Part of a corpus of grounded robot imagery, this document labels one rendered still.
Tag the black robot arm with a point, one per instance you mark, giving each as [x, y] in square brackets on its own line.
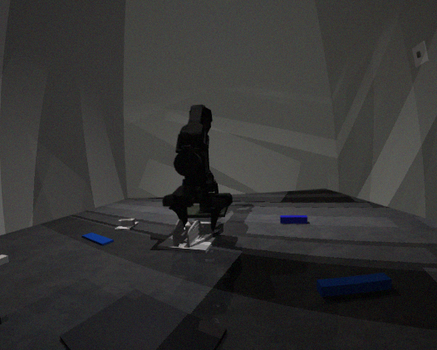
[193, 157]

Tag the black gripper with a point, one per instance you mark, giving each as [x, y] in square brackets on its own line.
[218, 201]

